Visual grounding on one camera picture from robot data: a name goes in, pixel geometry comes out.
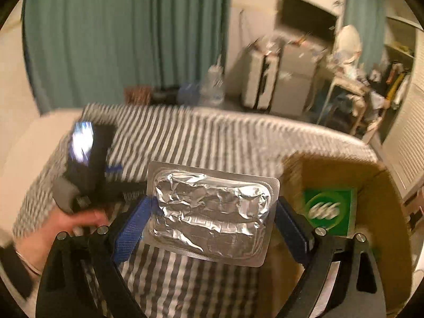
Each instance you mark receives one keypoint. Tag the green white medicine box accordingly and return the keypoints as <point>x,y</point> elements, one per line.
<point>331,212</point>

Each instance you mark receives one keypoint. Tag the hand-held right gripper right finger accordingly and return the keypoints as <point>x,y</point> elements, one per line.
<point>293,227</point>

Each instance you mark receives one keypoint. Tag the wide green curtain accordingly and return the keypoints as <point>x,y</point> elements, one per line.
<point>116,39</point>

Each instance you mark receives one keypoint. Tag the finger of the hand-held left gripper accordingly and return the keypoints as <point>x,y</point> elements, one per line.
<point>114,169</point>
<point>129,191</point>

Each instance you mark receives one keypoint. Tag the person's left hand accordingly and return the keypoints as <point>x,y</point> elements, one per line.
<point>63,225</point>

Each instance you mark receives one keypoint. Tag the black bag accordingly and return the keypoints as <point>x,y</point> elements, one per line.
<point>165,96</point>

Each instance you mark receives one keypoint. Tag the wooden chair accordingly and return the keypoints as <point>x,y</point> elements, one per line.
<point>371,112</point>

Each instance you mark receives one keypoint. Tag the silver blister pack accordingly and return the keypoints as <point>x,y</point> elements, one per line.
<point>212,212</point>

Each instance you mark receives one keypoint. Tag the white oval vanity mirror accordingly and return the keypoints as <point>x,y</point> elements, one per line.
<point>347,41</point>

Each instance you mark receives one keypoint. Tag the blue plastic bottle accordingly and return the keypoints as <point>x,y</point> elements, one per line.
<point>188,94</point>

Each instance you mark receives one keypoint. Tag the clear water jug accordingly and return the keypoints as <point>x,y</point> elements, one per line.
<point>213,87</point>

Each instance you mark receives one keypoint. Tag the white suitcase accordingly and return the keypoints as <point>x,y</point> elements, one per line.
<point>256,79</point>

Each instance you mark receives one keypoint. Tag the silver mini fridge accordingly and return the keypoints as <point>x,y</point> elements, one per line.
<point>293,79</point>

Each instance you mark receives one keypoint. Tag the white louvred wardrobe door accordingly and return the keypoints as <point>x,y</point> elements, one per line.
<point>405,132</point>

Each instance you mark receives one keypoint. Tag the white dressing table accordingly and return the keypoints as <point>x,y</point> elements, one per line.
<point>344,86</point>

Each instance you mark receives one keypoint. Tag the black wall television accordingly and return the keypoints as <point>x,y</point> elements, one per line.
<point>306,18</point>

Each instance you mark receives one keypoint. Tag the brown cardboard box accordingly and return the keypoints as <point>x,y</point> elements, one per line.
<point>374,205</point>

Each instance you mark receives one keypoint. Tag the hanging clothes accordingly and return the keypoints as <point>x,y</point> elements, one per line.
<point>394,82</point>

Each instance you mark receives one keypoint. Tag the narrow green curtain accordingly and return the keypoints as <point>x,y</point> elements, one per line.
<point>364,10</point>

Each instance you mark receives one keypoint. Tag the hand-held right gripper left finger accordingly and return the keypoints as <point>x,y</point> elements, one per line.
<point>132,228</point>

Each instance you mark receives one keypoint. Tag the patterned brown basket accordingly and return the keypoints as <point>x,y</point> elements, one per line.
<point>138,95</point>

